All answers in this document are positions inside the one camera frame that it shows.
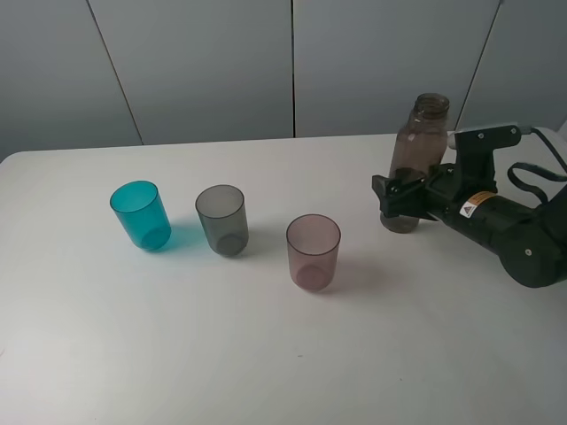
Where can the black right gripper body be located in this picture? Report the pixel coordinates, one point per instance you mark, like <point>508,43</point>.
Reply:
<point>451,186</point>

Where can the pink transparent plastic cup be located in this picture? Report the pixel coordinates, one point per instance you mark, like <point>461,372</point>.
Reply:
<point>312,244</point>

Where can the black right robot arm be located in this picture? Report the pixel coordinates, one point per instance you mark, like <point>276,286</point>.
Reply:
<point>529,242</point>

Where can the grey transparent plastic cup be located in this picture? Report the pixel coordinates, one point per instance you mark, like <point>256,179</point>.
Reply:
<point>221,210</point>

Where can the teal transparent plastic cup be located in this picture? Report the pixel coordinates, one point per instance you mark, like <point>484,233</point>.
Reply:
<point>140,211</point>

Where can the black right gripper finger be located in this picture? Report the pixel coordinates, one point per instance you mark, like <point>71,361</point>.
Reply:
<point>399,198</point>

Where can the brown transparent plastic bottle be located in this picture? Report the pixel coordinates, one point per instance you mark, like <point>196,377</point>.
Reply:
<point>420,144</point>

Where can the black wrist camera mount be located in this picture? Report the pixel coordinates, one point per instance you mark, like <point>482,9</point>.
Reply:
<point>478,150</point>

